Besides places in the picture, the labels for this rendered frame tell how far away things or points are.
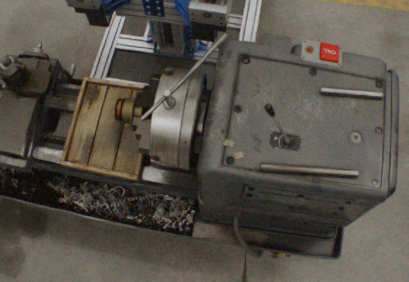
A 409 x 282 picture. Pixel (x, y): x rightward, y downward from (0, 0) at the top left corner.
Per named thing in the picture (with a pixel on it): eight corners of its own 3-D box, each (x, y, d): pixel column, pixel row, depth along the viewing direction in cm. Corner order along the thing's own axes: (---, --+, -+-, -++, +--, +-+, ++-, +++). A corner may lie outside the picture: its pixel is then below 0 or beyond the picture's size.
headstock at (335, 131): (368, 107, 182) (401, 59, 145) (359, 226, 165) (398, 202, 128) (219, 82, 186) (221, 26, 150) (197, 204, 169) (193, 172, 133)
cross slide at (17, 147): (55, 58, 184) (52, 52, 180) (24, 159, 169) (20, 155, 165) (20, 54, 186) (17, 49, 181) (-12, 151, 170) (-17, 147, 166)
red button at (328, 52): (337, 48, 148) (339, 44, 146) (337, 64, 146) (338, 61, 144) (320, 44, 148) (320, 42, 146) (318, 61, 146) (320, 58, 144)
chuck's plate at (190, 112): (208, 90, 176) (205, 57, 146) (192, 177, 168) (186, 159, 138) (199, 89, 176) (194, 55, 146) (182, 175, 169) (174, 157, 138)
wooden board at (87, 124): (159, 91, 185) (158, 86, 181) (139, 182, 172) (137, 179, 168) (86, 80, 187) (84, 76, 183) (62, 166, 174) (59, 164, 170)
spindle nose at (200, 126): (213, 101, 170) (212, 80, 149) (203, 161, 164) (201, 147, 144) (205, 100, 170) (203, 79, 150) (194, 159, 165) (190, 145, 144)
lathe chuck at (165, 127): (198, 89, 176) (194, 55, 146) (182, 175, 169) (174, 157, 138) (174, 85, 177) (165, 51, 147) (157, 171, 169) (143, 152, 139)
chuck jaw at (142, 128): (167, 120, 154) (159, 154, 148) (168, 128, 158) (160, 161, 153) (134, 115, 155) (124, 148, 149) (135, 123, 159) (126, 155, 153)
